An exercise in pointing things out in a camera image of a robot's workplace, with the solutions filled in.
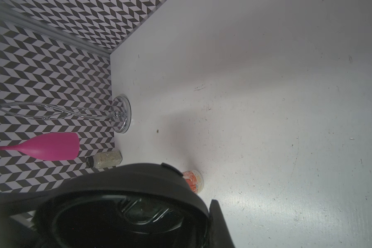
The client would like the printed paper milk tea cup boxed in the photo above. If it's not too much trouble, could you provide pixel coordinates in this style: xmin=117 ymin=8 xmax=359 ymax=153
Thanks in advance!
xmin=183 ymin=170 xmax=204 ymax=194

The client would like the small black-capped spice jar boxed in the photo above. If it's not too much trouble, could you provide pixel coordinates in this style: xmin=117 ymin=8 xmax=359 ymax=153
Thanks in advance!
xmin=86 ymin=151 xmax=123 ymax=169

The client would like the black plastic cup lid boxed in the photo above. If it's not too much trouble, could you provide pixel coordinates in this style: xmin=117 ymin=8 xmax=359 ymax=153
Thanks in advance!
xmin=0 ymin=163 xmax=209 ymax=248

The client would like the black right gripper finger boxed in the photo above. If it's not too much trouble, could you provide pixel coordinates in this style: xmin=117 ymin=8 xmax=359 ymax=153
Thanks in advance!
xmin=208 ymin=199 xmax=235 ymax=248

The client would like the chrome wire glass rack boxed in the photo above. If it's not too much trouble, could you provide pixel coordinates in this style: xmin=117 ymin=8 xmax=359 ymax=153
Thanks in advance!
xmin=0 ymin=94 xmax=132 ymax=134

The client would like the pink plastic wine glass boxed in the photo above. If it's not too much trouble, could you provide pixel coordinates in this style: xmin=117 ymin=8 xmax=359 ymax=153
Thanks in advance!
xmin=0 ymin=132 xmax=80 ymax=161

